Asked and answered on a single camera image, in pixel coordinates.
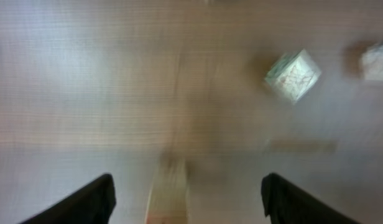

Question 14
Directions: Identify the red M block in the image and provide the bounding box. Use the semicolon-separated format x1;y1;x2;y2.
145;157;188;224

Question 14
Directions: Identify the green Z block left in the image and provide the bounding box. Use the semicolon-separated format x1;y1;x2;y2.
360;42;383;82

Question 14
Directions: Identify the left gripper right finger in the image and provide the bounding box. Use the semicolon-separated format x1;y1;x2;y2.
261;173;358;224

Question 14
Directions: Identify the white block teal side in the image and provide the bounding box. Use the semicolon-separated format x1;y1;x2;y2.
265;49;322;104

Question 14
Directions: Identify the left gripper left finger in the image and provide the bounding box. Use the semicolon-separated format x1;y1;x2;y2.
22;173;116;224

